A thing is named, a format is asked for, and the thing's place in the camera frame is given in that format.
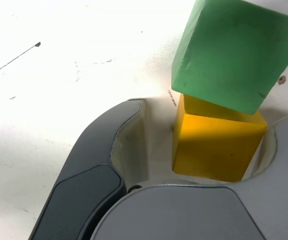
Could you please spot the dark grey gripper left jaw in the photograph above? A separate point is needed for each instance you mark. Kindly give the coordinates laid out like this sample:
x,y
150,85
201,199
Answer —
x,y
88,162

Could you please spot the green cube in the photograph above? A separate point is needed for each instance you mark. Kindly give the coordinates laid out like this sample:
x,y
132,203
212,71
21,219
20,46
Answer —
x,y
234,55

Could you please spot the yellow cube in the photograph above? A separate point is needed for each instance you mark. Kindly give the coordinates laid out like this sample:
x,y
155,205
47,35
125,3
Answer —
x,y
209,150

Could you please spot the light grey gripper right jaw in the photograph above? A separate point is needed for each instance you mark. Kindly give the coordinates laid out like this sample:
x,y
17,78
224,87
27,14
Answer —
x,y
196,215

